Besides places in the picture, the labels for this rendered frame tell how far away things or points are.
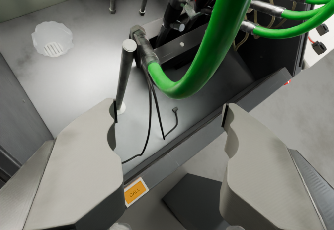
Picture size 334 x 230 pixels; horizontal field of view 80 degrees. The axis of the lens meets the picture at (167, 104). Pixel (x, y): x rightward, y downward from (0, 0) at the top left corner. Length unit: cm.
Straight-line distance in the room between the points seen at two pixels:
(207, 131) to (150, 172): 16
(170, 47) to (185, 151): 24
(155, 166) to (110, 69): 30
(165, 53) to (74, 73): 26
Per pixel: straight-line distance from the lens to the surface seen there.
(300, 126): 212
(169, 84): 16
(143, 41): 26
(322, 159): 225
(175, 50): 48
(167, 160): 44
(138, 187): 42
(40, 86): 60
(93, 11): 68
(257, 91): 59
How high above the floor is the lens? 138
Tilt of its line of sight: 70 degrees down
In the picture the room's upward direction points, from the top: 50 degrees clockwise
